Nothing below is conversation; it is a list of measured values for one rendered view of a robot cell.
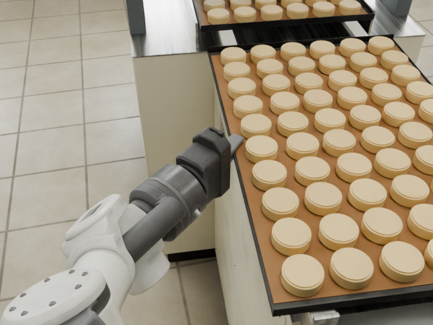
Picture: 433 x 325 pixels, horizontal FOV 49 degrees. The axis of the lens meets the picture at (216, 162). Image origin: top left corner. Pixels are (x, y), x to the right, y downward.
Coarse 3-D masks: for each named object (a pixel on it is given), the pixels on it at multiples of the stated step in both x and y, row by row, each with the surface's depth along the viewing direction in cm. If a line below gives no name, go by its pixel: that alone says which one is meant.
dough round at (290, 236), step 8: (280, 224) 61; (288, 224) 61; (296, 224) 61; (304, 224) 61; (272, 232) 60; (280, 232) 60; (288, 232) 60; (296, 232) 60; (304, 232) 60; (272, 240) 61; (280, 240) 59; (288, 240) 59; (296, 240) 59; (304, 240) 59; (280, 248) 60; (288, 248) 59; (296, 248) 59; (304, 248) 59
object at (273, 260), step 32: (256, 64) 94; (288, 64) 94; (224, 96) 86; (256, 96) 86; (352, 128) 79; (288, 160) 73; (256, 192) 68; (256, 224) 64; (288, 256) 60; (320, 256) 60; (384, 288) 56
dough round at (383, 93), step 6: (378, 84) 85; (384, 84) 85; (390, 84) 85; (372, 90) 84; (378, 90) 84; (384, 90) 84; (390, 90) 84; (396, 90) 84; (372, 96) 84; (378, 96) 83; (384, 96) 82; (390, 96) 82; (396, 96) 82; (378, 102) 83; (384, 102) 83; (390, 102) 82
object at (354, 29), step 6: (330, 24) 117; (336, 24) 113; (342, 24) 110; (348, 24) 107; (354, 24) 107; (336, 30) 114; (342, 30) 110; (348, 30) 107; (354, 30) 105; (360, 30) 105; (336, 36) 114; (342, 36) 111; (348, 36) 107; (354, 36) 104
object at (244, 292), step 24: (216, 96) 112; (216, 120) 117; (240, 192) 91; (216, 216) 142; (240, 216) 94; (216, 240) 149; (240, 240) 97; (240, 264) 101; (240, 288) 105; (264, 288) 76; (240, 312) 109; (264, 312) 79; (336, 312) 61; (360, 312) 62
